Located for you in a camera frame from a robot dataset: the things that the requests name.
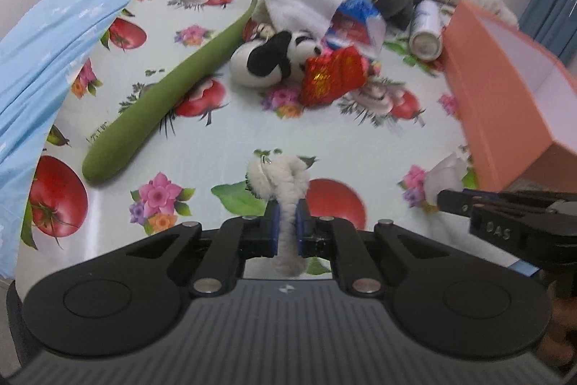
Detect white fluffy plush string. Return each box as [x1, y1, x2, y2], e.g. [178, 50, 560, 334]
[246, 154, 311, 278]

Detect red foil snack packet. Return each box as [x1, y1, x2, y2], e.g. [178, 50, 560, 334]
[299, 46, 370, 108]

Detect black white plush dog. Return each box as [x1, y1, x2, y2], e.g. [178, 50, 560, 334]
[229, 30, 323, 89]

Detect blue white plastic packet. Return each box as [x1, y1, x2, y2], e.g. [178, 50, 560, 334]
[324, 0, 386, 60]

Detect person right hand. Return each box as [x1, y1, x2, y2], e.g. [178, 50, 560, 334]
[537, 271, 576, 367]

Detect fruit print table cloth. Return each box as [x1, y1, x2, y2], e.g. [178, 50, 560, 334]
[16, 0, 471, 291]

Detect green long plush cucumber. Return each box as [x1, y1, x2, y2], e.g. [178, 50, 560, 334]
[81, 0, 257, 185]

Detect white spray can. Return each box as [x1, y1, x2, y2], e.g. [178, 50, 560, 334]
[408, 0, 443, 62]

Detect light blue bed sheet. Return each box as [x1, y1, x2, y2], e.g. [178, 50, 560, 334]
[1, 0, 130, 279]

